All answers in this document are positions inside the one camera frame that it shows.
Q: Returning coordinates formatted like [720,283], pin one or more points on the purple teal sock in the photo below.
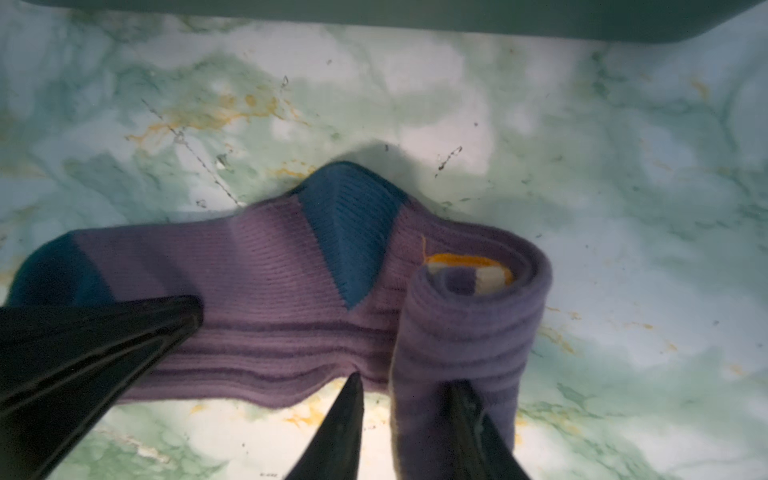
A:
[346,273]

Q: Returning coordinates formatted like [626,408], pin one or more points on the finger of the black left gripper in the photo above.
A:
[63,368]

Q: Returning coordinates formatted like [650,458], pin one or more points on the green compartment tray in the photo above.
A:
[643,21]

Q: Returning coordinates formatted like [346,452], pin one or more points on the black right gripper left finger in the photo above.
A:
[334,451]

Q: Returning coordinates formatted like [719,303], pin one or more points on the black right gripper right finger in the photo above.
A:
[479,452]

